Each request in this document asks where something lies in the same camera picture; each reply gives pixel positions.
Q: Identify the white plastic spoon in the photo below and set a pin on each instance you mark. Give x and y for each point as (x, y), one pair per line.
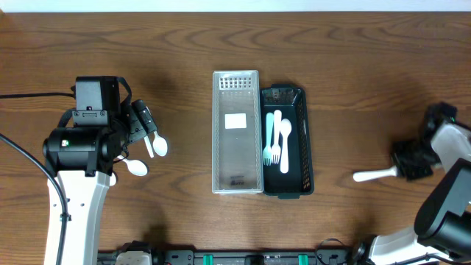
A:
(113, 179)
(136, 167)

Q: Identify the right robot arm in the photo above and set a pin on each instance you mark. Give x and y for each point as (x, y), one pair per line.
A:
(441, 230)

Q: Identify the white plastic fork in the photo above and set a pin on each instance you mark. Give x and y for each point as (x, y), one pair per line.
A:
(276, 149)
(376, 174)

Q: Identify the white plastic spoon bowl down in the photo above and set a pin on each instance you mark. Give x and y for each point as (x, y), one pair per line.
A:
(159, 144)

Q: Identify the clear perforated plastic basket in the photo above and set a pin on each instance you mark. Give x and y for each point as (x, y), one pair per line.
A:
(236, 133)

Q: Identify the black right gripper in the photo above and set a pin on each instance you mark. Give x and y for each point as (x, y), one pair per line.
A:
(404, 169)

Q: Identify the white plastic fork handle up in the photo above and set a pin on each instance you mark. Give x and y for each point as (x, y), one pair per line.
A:
(285, 131)

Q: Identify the black perforated plastic basket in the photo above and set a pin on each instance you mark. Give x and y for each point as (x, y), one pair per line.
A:
(290, 100)

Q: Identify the white plastic spoon bowl up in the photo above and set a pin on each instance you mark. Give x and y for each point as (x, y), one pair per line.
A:
(149, 146)

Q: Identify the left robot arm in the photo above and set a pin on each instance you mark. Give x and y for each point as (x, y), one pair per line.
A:
(80, 155)

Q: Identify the light green plastic fork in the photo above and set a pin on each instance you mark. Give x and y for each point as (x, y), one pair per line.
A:
(267, 150)

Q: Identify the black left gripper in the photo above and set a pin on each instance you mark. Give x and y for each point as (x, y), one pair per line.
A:
(135, 130)

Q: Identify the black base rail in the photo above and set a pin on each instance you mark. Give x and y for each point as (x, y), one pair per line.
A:
(139, 252)

